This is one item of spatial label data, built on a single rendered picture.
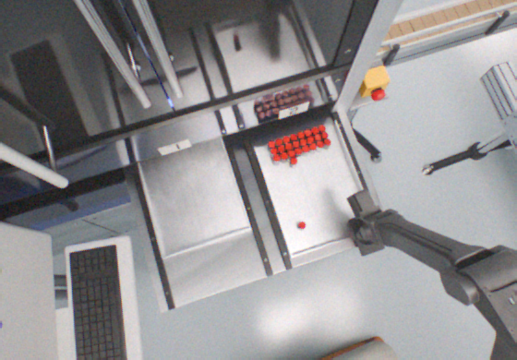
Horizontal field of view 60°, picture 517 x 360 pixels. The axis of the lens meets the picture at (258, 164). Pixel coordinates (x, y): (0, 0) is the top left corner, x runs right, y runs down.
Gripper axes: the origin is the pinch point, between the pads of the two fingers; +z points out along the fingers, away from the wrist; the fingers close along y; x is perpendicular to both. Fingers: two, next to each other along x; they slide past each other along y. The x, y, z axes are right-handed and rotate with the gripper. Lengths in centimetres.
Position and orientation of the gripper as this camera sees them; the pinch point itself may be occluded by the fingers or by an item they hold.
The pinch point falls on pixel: (359, 237)
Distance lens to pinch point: 131.3
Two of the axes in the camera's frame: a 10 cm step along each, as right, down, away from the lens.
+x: -9.5, 3.0, -0.8
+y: -3.1, -9.1, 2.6
